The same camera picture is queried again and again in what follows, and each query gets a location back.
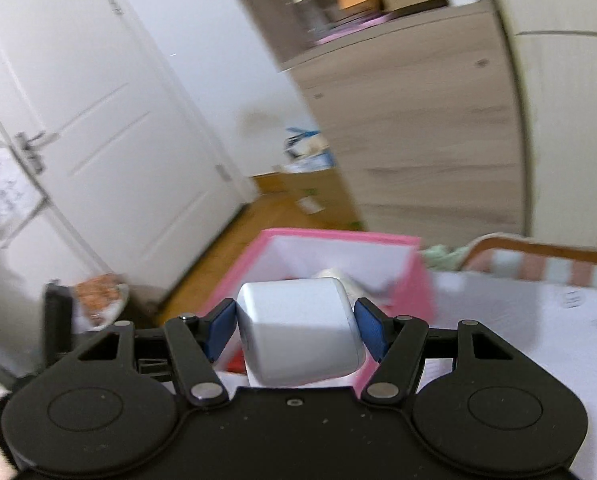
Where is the wooden shelf unit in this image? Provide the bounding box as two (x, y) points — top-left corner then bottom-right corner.
(213, 0), (529, 236)

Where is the pink tray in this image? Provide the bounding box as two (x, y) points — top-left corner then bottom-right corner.
(313, 12), (394, 46)

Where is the pink cardboard box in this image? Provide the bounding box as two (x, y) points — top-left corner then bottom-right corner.
(213, 229), (436, 396)

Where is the orange snack packet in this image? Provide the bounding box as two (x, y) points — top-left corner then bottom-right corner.
(73, 272), (129, 331)

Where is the metal door handle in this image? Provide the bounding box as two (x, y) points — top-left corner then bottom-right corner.
(13, 130), (46, 173)

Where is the clear bottle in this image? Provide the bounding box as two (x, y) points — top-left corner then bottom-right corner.
(286, 0), (329, 43)

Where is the large cardboard floor box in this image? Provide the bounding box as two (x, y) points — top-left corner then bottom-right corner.
(251, 167), (364, 233)

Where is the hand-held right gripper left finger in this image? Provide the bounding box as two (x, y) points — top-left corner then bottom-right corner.
(71, 298), (239, 408)

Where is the white travel adapter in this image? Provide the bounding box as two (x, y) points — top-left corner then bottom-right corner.
(237, 277), (366, 388)

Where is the white door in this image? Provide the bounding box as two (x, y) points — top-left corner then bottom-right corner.
(0, 0), (259, 281)

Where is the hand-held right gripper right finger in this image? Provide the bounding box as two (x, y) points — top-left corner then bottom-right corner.
(353, 297), (516, 406)

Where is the wooden wardrobe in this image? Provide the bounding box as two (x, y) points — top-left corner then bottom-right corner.
(478, 0), (597, 256)

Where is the pale green cloth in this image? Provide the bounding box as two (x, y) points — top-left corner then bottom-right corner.
(421, 244), (471, 271)

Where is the white printed plastic bag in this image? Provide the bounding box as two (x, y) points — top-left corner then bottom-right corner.
(0, 125), (46, 248)

